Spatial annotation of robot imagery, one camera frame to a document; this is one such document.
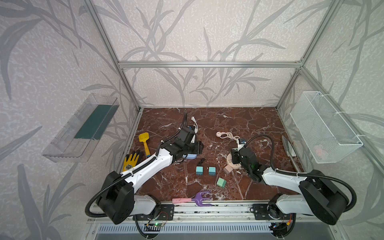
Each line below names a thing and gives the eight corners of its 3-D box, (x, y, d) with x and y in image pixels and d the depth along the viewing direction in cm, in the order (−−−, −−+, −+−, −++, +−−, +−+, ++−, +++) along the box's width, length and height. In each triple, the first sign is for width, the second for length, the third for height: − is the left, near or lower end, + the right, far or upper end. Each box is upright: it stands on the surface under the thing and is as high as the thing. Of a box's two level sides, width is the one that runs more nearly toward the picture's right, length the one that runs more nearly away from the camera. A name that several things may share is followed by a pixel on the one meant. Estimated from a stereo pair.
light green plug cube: (216, 184, 84) (216, 183, 82) (218, 178, 87) (218, 176, 85) (224, 188, 83) (225, 187, 81) (226, 181, 85) (227, 180, 83)
